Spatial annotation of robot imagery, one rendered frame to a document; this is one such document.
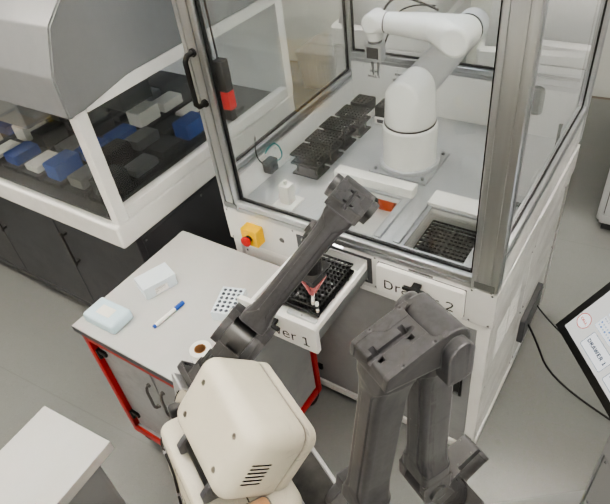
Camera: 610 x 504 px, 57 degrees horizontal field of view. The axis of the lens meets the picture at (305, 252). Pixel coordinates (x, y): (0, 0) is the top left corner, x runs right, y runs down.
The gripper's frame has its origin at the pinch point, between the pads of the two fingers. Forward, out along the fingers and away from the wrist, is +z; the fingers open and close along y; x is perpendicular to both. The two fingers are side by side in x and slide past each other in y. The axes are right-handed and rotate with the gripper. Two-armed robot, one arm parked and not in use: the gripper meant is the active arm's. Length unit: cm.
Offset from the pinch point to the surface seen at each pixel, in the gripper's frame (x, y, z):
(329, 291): 0.1, -9.3, 7.4
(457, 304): 37.4, -22.0, 3.0
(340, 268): -0.7, -16.9, 3.6
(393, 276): 16.2, -21.3, 1.9
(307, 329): 5.8, 11.1, 3.0
